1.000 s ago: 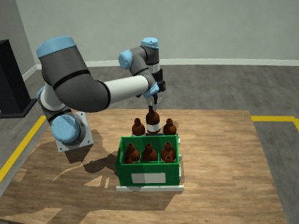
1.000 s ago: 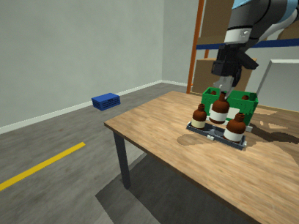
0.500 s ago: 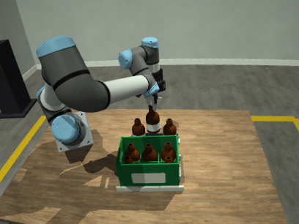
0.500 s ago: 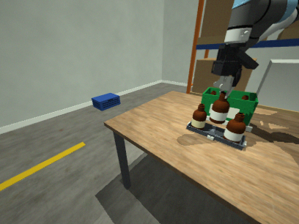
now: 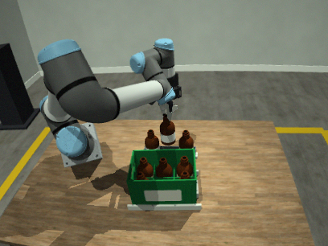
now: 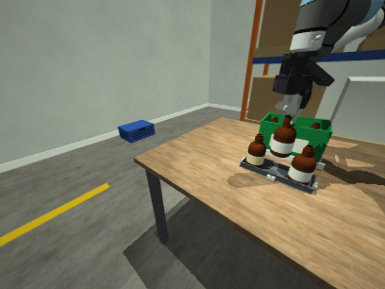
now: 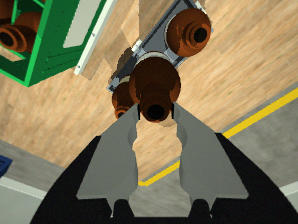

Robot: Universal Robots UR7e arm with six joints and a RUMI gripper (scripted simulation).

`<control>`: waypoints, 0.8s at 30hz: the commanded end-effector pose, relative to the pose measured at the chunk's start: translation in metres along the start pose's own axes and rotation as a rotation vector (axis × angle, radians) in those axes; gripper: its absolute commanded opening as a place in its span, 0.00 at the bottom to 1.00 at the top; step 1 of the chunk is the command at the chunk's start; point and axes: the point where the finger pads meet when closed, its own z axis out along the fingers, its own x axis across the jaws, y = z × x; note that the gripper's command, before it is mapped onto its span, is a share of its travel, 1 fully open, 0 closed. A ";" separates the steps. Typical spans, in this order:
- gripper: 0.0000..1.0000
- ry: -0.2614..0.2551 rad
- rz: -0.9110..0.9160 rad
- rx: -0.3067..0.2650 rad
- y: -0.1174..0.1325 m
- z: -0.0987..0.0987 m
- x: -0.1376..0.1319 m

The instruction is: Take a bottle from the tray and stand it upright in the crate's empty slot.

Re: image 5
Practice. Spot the green crate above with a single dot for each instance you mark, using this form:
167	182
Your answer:
170	191

